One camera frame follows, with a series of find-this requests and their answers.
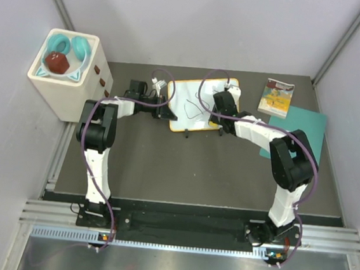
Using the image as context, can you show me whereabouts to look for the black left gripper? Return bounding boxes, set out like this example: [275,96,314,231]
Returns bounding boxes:
[137,93,178,121]

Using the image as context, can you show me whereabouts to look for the yellow-framed whiteboard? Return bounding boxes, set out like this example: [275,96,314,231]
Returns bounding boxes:
[167,78,239,132]

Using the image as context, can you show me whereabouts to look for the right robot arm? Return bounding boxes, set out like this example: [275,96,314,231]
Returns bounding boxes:
[211,85,318,246]

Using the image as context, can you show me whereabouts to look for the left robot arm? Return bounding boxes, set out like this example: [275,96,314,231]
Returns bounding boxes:
[76,78,177,228]

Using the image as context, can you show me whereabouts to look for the illustrated booklet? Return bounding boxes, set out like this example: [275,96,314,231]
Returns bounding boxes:
[257,78,295,119]

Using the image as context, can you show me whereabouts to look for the teal paper folder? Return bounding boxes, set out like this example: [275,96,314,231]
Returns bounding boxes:
[257,102,328,165]

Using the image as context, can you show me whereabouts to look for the white storage box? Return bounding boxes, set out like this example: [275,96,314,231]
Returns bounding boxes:
[27,28,113,123]

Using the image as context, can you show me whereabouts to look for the teal cat-ear headphones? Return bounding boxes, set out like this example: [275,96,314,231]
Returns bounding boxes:
[35,34,92,83]

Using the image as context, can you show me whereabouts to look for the dark red cube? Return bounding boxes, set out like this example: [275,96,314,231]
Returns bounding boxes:
[44,51,70,75]

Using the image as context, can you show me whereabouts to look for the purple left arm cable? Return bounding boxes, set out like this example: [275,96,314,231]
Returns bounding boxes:
[27,57,178,270]

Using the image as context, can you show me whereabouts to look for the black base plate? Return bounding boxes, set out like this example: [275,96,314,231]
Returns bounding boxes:
[76,209,299,246]

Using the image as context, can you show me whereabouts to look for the aluminium frame rail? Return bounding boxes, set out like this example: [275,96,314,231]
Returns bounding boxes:
[20,200,360,253]

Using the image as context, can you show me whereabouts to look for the grey slotted cable duct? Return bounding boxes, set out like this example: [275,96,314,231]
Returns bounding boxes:
[30,224,288,262]

